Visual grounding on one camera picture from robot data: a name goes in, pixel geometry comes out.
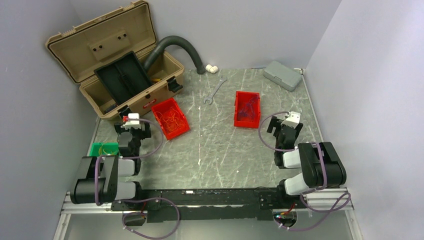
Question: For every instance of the steel open-end wrench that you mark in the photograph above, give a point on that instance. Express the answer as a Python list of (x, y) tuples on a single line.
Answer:
[(209, 99)]

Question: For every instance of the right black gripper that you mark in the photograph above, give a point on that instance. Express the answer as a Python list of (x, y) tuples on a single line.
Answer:
[(274, 122)]

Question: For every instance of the red bin right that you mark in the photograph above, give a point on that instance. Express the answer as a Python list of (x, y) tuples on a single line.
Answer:
[(247, 113)]

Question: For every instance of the white pipe fitting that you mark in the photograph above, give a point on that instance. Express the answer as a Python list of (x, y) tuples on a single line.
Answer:
[(211, 69)]

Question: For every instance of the tan open toolbox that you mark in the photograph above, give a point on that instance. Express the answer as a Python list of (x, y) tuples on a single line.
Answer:
[(107, 38)]

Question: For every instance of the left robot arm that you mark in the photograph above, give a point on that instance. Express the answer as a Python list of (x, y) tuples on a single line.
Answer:
[(97, 178)]

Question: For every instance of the black toolbox tray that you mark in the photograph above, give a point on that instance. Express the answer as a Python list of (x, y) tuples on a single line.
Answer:
[(124, 78)]

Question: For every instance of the grey plastic case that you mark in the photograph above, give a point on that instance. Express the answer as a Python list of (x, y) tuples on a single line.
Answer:
[(283, 76)]

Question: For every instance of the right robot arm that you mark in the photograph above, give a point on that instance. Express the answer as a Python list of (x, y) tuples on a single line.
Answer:
[(319, 163)]

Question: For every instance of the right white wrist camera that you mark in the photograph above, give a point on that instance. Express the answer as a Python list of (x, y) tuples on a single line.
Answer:
[(292, 119)]

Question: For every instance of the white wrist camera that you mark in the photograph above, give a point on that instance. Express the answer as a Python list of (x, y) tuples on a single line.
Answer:
[(292, 119), (131, 121)]

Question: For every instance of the green plastic bin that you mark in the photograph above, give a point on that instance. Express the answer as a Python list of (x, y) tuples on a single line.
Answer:
[(103, 148)]

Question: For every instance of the black aluminium base frame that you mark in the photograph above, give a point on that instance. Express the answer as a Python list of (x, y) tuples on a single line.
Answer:
[(260, 203)]

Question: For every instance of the red bin near toolbox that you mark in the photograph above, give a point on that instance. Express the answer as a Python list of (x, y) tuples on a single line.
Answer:
[(170, 118)]

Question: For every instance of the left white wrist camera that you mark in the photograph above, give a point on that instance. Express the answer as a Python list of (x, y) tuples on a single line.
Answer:
[(131, 121)]

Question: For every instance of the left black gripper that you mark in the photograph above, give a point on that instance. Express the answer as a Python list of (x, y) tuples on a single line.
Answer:
[(143, 133)]

